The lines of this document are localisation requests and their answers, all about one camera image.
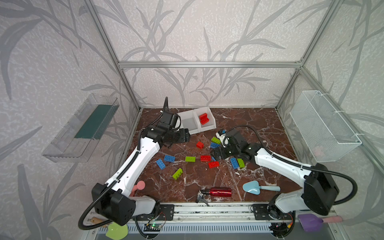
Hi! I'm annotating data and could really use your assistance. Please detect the right wired circuit board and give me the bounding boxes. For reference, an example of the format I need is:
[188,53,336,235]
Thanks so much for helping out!
[270,222,295,240]

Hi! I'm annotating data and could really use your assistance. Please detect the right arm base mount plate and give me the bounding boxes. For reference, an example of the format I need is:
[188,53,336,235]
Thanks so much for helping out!
[251,204,295,221]

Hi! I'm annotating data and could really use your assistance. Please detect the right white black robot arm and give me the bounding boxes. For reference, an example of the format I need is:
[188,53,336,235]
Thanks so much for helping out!
[211,127,358,220]

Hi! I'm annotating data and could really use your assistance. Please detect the aluminium front rail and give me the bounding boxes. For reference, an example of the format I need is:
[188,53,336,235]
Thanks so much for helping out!
[86,201,337,224]

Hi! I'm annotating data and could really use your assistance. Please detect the white three-compartment bin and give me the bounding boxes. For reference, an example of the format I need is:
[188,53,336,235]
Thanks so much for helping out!
[178,107,217,135]

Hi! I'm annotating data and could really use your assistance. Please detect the green lego brick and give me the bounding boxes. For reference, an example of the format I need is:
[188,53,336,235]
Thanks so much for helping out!
[185,156,196,163]
[237,159,245,169]
[211,137,221,145]
[172,168,183,181]

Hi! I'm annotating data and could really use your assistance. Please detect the light blue toy shovel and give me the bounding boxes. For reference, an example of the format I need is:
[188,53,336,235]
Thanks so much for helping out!
[243,181,281,195]

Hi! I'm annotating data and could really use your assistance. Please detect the clear plastic wall shelf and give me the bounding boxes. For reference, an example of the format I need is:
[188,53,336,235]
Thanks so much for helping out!
[42,94,120,163]

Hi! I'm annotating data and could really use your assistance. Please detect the white wire mesh basket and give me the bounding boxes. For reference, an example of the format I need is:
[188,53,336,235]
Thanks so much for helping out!
[290,91,362,163]

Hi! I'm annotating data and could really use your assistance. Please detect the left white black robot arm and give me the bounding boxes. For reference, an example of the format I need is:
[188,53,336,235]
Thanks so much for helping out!
[78,99,191,230]

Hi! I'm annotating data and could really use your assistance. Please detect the pink toy watering can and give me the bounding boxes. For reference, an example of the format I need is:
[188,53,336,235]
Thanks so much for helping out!
[130,181,146,197]

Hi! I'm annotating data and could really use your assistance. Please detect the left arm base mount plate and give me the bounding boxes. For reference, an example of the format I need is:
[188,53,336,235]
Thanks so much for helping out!
[136,204,175,221]

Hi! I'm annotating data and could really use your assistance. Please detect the purple toy shovel pink handle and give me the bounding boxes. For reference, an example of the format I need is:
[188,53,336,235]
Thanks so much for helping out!
[298,214,343,232]

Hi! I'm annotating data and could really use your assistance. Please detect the red lego brick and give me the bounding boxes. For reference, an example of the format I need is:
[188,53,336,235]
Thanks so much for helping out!
[209,161,220,169]
[200,155,212,162]
[199,113,208,120]
[196,142,204,149]
[200,118,210,125]

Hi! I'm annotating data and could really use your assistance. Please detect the left green-lit circuit board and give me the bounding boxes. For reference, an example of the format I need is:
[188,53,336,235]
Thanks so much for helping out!
[144,222,166,233]

